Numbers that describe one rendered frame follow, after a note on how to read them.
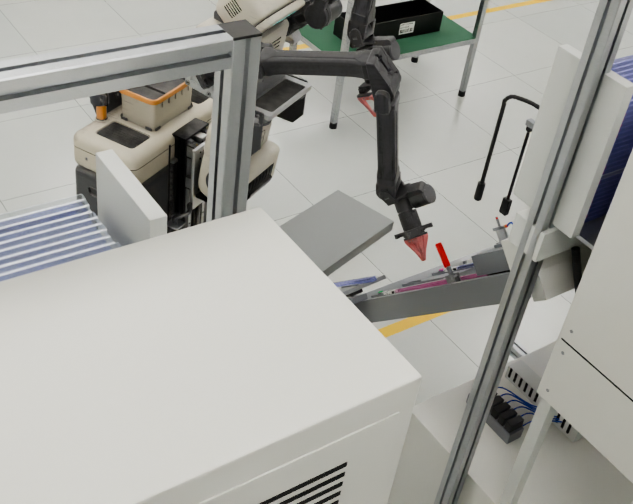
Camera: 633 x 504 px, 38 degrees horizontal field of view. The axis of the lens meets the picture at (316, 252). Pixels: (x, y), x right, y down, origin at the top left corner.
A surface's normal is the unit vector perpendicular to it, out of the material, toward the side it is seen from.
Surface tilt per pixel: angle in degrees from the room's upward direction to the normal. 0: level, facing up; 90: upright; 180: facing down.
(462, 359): 0
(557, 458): 0
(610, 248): 90
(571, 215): 90
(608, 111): 90
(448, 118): 0
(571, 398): 90
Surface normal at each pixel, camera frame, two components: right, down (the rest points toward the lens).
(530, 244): -0.83, 0.27
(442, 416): 0.12, -0.77
